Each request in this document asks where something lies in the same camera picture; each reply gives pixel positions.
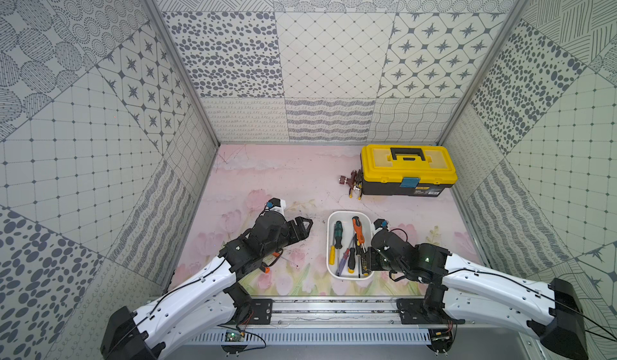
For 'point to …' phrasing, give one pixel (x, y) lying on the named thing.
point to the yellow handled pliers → (357, 185)
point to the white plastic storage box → (348, 233)
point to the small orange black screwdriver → (265, 269)
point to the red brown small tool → (344, 180)
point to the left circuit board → (231, 336)
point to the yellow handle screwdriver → (333, 255)
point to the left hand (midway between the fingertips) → (307, 220)
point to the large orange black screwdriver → (357, 226)
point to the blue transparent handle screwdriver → (344, 259)
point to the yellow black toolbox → (407, 169)
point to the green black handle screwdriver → (338, 231)
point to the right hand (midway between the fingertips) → (365, 258)
